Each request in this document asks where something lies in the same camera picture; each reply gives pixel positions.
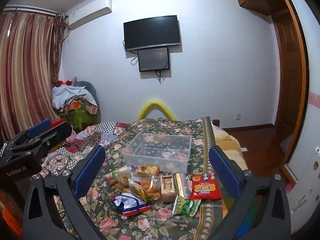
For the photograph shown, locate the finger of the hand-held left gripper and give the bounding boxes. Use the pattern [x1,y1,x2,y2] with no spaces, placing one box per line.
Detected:
[5,119,52,147]
[10,122,73,160]

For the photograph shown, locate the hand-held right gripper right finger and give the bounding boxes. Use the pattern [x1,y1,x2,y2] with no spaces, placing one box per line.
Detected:
[209,145,293,240]

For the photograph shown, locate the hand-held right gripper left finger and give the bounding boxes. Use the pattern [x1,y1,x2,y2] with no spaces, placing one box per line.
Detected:
[22,144,107,240]

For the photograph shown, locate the red snack packet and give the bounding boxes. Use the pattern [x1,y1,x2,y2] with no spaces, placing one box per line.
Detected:
[189,173,222,200]

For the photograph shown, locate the clear cookie bag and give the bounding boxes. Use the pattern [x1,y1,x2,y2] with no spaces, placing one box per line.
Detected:
[105,166,135,193]

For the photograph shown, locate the clear gold-striped packet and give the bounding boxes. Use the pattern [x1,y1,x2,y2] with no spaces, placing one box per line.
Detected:
[176,173,192,198]

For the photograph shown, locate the green snack packet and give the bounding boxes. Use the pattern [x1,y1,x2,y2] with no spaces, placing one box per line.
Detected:
[172,195,202,217]

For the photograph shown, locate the blue white snack packet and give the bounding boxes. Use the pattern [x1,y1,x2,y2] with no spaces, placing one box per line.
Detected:
[110,193,152,217]

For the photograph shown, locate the yellow noodle snack packet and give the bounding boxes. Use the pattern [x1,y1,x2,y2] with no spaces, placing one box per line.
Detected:
[128,177,148,203]

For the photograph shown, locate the brown cake packet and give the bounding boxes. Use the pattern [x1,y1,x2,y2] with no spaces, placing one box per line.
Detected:
[160,174,177,203]

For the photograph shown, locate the clear plastic box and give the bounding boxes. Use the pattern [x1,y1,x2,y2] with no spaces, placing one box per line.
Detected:
[122,133,192,174]

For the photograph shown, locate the person's left forearm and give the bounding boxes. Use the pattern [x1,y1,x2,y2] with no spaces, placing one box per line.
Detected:
[0,200,25,238]

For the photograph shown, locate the green cloth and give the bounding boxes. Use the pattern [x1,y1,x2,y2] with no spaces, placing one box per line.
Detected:
[60,107,93,130]

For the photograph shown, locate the colourful plush blanket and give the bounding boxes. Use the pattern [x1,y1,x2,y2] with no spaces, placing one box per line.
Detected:
[212,124,248,173]

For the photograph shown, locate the striped patterned fabric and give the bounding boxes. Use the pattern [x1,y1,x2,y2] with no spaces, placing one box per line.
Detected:
[65,99,98,115]

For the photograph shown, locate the patchwork quilt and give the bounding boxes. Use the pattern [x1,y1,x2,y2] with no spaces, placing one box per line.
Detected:
[41,121,128,178]

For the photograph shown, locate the golden pastry packet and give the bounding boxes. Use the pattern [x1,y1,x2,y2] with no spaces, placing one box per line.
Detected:
[135,164,160,177]

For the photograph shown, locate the striped brown curtain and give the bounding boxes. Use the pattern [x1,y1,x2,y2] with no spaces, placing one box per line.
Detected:
[0,11,67,140]

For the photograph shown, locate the orange fried snack bag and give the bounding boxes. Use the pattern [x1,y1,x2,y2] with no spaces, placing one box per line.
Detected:
[139,175,163,203]

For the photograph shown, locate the green floral blanket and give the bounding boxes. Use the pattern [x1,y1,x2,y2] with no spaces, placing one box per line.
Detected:
[41,116,253,240]

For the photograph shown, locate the white wardrobe door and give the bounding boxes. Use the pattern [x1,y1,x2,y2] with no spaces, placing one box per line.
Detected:
[282,0,320,233]

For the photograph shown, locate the wooden door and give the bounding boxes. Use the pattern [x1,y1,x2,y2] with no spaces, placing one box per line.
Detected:
[271,7,309,167]

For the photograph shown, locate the small black monitor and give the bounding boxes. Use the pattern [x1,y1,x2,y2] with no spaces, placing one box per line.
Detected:
[137,47,171,72]

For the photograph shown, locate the white air conditioner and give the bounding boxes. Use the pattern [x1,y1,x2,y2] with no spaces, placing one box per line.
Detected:
[65,0,113,29]

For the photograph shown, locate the large black television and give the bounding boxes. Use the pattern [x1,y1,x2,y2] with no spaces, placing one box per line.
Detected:
[123,15,182,52]

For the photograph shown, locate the white curtain rail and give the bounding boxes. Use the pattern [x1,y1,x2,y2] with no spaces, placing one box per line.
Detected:
[2,5,60,17]

